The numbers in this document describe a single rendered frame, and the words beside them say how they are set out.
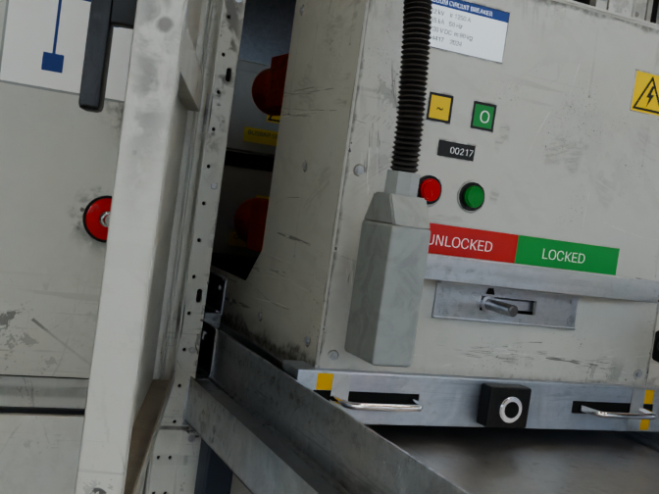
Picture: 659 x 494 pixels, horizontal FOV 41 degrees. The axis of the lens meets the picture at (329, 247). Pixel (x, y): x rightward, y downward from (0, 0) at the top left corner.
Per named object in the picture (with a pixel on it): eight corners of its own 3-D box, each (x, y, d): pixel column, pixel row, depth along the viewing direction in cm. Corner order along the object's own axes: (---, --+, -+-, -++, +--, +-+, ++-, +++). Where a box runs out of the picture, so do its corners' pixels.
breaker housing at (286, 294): (647, 396, 119) (705, 36, 117) (310, 380, 99) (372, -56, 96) (449, 326, 165) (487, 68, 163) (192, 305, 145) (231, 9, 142)
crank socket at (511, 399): (529, 430, 107) (535, 389, 106) (487, 429, 104) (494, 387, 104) (516, 423, 109) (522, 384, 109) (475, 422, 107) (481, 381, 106)
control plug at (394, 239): (413, 369, 91) (437, 199, 90) (371, 366, 89) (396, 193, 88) (379, 352, 98) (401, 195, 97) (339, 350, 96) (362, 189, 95)
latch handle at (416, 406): (430, 413, 99) (431, 406, 99) (343, 410, 95) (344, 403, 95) (408, 401, 104) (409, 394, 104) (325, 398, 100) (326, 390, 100)
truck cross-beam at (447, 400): (661, 432, 119) (668, 388, 119) (290, 422, 97) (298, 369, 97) (633, 421, 124) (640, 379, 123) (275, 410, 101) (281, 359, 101)
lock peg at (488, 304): (520, 321, 103) (525, 288, 102) (504, 320, 102) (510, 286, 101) (489, 312, 108) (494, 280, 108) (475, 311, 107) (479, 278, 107)
